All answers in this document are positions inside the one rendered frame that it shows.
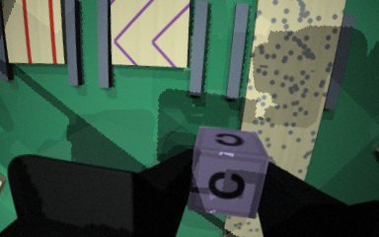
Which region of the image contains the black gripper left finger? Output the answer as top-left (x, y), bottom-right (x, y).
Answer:
top-left (7, 149), bottom-right (193, 237)

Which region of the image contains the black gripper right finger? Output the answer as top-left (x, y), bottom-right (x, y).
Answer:
top-left (258, 161), bottom-right (379, 237)

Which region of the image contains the purple-grey labelled cube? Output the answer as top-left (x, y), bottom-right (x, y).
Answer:
top-left (188, 126), bottom-right (269, 219)

